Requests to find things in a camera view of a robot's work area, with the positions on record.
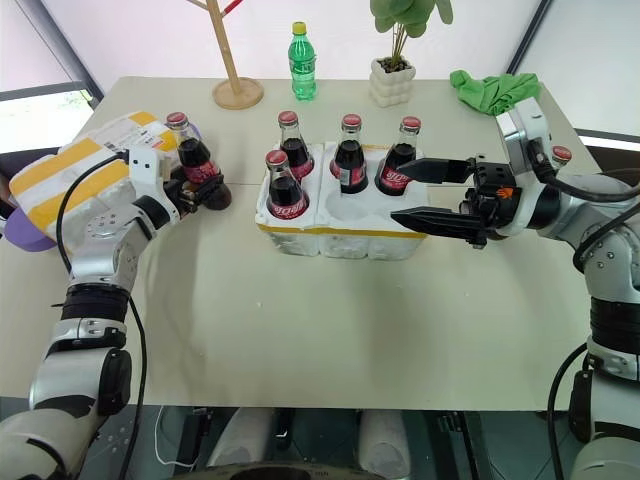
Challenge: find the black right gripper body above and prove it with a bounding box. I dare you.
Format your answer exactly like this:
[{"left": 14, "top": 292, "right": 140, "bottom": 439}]
[{"left": 458, "top": 158, "right": 517, "bottom": 248}]

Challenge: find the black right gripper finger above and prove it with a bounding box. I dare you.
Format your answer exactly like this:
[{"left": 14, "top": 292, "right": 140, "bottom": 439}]
[
  {"left": 396, "top": 157, "right": 476, "bottom": 186},
  {"left": 389, "top": 206, "right": 482, "bottom": 245}
]

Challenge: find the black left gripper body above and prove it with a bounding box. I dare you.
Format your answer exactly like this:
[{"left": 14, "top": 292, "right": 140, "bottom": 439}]
[{"left": 162, "top": 172, "right": 202, "bottom": 217}]

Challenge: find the glass cola bottle red cap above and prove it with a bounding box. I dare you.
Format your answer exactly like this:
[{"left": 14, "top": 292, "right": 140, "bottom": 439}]
[
  {"left": 164, "top": 112, "right": 234, "bottom": 211},
  {"left": 329, "top": 113, "right": 370, "bottom": 196},
  {"left": 276, "top": 110, "right": 316, "bottom": 182},
  {"left": 374, "top": 115, "right": 424, "bottom": 198},
  {"left": 549, "top": 145, "right": 573, "bottom": 174},
  {"left": 263, "top": 149, "right": 309, "bottom": 222}
]

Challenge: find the white foam bottle crate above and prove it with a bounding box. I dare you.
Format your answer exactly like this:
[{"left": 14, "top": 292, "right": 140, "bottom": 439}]
[{"left": 254, "top": 141, "right": 429, "bottom": 263}]

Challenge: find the white foam box yellow tape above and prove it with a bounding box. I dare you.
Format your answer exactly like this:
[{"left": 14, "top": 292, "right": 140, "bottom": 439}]
[{"left": 8, "top": 110, "right": 180, "bottom": 251}]

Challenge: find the green plant in white pot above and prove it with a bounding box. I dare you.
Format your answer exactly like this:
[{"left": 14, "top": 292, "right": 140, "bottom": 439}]
[{"left": 368, "top": 0, "right": 454, "bottom": 108}]

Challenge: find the wooden tree stand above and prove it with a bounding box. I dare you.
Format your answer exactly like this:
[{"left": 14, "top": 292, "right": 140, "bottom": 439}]
[{"left": 187, "top": 0, "right": 266, "bottom": 110}]

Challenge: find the green cloth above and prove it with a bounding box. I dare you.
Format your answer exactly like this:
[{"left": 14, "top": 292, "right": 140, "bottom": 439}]
[{"left": 448, "top": 69, "right": 543, "bottom": 118}]

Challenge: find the green plastic soda bottle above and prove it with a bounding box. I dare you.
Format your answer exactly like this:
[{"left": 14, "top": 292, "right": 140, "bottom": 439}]
[{"left": 287, "top": 20, "right": 320, "bottom": 102}]

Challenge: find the purple object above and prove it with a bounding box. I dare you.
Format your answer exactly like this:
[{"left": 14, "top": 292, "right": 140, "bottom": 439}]
[{"left": 0, "top": 207, "right": 58, "bottom": 253}]

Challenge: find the white rounded shape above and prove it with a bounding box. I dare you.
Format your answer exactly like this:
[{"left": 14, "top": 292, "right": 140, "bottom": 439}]
[{"left": 358, "top": 408, "right": 412, "bottom": 479}]

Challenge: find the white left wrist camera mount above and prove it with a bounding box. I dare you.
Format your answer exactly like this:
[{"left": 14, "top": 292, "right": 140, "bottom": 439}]
[{"left": 128, "top": 144, "right": 170, "bottom": 190}]

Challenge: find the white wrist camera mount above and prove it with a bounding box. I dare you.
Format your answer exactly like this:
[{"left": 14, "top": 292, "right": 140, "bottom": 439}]
[
  {"left": 494, "top": 97, "right": 556, "bottom": 239},
  {"left": 128, "top": 144, "right": 170, "bottom": 190}
]

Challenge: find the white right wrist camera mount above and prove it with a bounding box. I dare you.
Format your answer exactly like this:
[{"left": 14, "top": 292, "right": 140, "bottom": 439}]
[{"left": 494, "top": 97, "right": 556, "bottom": 239}]

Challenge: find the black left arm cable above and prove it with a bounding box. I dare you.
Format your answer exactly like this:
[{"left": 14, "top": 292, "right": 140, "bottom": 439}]
[{"left": 55, "top": 151, "right": 149, "bottom": 480}]

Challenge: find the thin white cable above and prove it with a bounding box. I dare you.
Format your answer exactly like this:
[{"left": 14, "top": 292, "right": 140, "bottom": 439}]
[{"left": 153, "top": 406, "right": 197, "bottom": 472}]

